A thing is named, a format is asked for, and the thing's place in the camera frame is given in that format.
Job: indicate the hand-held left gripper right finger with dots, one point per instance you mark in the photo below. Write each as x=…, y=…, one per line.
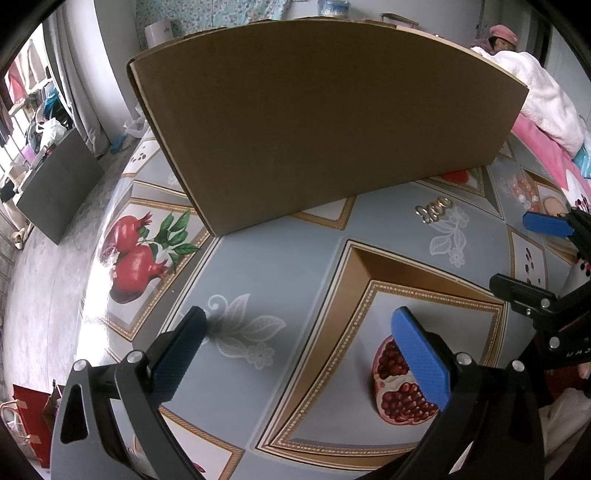
x=422, y=360

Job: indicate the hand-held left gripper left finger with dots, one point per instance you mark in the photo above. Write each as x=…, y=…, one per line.
x=178, y=360

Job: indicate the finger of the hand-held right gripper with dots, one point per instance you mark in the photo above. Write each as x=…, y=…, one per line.
x=547, y=224
x=521, y=288

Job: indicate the gold ornament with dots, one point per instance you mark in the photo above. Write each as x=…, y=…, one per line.
x=434, y=211

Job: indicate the cardboard box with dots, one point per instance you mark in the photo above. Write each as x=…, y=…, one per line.
x=323, y=115

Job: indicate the teal striped cloth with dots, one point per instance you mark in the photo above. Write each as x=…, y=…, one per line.
x=582, y=165

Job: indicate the beige cloth pile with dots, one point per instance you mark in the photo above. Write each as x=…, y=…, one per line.
x=568, y=424

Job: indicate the pink floral blanket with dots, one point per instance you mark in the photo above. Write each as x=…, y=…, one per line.
x=540, y=138

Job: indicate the white fleece blanket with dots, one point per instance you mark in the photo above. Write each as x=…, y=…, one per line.
x=535, y=87

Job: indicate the fruit print tablecloth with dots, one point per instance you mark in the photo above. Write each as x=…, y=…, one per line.
x=286, y=258

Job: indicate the red paper bag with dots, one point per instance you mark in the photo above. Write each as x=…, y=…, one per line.
x=32, y=415

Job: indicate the beige slipper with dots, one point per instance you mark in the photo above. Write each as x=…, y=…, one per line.
x=21, y=237

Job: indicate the grey cabinet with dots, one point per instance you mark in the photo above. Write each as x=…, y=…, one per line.
x=60, y=184

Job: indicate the small blue cloth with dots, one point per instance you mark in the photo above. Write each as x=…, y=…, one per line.
x=118, y=143

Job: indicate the white plastic bag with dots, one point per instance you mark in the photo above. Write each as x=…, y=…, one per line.
x=136, y=124

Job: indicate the wooden rack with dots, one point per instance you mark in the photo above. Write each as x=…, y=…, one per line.
x=399, y=17

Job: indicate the pile of bags and clothes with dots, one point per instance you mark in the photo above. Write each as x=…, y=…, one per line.
x=46, y=124

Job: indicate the grey curtain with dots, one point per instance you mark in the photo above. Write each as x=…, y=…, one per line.
x=83, y=92

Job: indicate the blue water bottle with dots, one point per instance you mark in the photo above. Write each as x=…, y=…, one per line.
x=334, y=7

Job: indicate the white paper roll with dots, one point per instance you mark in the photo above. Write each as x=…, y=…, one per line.
x=159, y=34

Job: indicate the row of hanging laundry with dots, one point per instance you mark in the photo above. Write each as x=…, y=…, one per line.
x=21, y=74

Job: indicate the door frame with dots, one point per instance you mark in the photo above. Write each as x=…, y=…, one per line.
x=542, y=41

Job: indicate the teal wall cloth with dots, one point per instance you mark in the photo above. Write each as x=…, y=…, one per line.
x=231, y=9

